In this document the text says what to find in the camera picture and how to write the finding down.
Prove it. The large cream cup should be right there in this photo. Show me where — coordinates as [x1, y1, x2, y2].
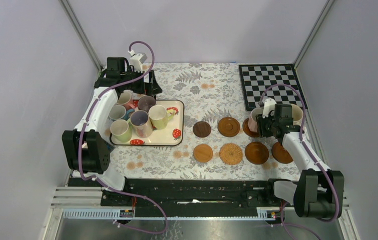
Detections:
[290, 104, 304, 126]

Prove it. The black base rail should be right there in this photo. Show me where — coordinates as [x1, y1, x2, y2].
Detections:
[101, 178, 282, 218]

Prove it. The purple cup dark handle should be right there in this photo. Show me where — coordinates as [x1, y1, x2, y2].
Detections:
[138, 95, 156, 113]

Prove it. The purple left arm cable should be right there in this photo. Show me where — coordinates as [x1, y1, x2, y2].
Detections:
[78, 40, 170, 235]

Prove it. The white cup pink handle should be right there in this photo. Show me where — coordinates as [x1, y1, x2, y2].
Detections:
[116, 92, 136, 110]

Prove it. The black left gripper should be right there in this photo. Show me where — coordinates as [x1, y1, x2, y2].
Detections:
[121, 66, 162, 96]

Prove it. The white cup blue handle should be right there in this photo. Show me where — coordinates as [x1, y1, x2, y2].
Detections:
[108, 105, 134, 122]

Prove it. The cream tray with black rim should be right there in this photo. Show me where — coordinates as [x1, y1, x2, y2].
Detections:
[109, 99, 185, 147]

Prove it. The white cup yellow handle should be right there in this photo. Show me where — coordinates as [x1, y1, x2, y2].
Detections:
[148, 105, 176, 130]

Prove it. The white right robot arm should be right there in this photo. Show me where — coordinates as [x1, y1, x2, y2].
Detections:
[255, 98, 344, 222]

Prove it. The dark walnut coaster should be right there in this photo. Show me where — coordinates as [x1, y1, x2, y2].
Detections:
[192, 121, 212, 138]

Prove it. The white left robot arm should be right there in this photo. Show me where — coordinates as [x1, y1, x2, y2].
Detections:
[62, 53, 162, 206]

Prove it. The lilac cup centre front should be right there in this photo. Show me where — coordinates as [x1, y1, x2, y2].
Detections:
[130, 110, 153, 138]

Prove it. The white cup pink front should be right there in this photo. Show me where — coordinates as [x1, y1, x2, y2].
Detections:
[248, 107, 263, 133]

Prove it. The white cup green body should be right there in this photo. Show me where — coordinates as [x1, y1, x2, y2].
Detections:
[110, 119, 132, 143]

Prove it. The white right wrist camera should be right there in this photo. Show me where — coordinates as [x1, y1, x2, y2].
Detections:
[262, 98, 276, 118]

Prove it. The brown ridged wooden coaster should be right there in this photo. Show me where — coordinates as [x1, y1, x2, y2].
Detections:
[244, 141, 269, 165]

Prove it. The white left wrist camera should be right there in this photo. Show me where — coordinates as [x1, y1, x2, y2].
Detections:
[128, 50, 147, 73]

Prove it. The woven rattan coaster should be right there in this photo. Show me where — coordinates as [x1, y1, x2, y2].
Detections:
[219, 143, 243, 166]

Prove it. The black white chessboard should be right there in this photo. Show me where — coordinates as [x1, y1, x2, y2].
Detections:
[238, 64, 307, 111]

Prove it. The floral tablecloth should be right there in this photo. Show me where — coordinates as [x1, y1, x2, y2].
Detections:
[109, 63, 300, 181]

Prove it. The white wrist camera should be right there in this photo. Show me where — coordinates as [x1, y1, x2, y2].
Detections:
[128, 50, 147, 73]
[262, 98, 276, 118]

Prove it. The light bamboo coaster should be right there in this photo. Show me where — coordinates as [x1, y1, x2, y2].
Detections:
[193, 144, 213, 163]

